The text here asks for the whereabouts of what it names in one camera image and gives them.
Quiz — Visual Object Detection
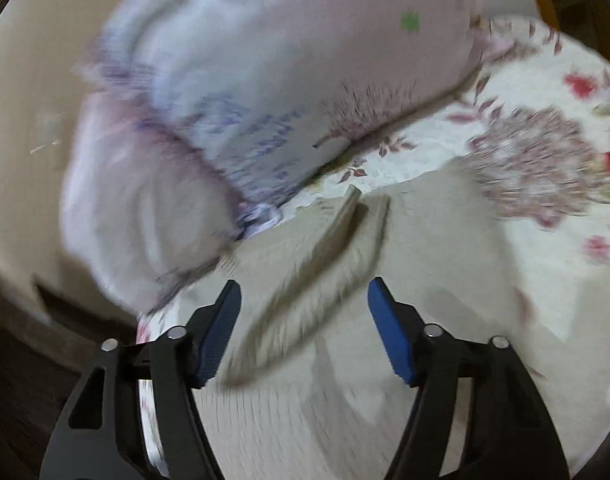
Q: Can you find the beige cable knit sweater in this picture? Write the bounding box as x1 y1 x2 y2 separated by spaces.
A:
184 156 610 480

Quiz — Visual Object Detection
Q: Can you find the pink floral pillow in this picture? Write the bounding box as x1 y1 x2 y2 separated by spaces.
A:
61 0 486 313

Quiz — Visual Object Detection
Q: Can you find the white floral bedspread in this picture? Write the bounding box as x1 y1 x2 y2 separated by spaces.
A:
139 18 610 479

